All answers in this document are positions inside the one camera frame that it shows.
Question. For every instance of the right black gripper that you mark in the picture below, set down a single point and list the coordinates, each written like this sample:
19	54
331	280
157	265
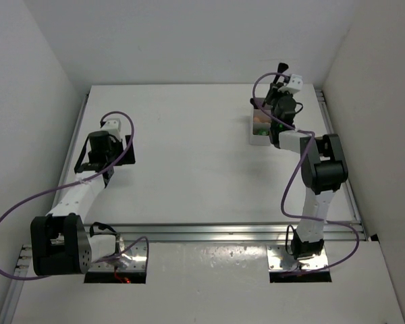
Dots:
275	92

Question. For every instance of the black brush pink handle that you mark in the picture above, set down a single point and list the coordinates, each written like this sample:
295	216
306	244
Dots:
257	103

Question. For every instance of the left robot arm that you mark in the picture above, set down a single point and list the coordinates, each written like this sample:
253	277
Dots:
60	243

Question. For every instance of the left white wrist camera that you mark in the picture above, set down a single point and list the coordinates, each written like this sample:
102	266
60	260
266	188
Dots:
113	127

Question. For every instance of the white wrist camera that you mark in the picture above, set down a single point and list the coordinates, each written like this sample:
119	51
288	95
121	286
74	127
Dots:
113	127
293	84

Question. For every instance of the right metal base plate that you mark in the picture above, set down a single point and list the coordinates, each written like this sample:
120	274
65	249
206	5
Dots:
280	261

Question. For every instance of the large black makeup brush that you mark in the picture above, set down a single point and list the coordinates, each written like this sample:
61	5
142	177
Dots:
281	68

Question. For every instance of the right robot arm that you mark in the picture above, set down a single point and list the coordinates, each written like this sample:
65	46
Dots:
323	169

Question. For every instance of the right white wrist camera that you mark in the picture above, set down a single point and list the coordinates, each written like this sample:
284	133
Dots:
293	84

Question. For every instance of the metal base plate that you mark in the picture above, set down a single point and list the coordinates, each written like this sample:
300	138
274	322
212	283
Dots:
280	261
133	257

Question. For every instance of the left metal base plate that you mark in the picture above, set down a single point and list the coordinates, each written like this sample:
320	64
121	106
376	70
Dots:
133	257

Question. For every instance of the aluminium rail frame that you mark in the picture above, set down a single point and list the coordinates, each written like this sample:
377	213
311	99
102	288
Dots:
181	227

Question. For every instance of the white divided organizer box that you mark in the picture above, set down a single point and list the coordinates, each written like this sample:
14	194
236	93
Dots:
259	125

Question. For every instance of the green tube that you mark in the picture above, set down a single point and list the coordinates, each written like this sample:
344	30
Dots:
262	132

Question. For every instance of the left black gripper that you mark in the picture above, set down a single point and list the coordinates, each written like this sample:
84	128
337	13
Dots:
118	144

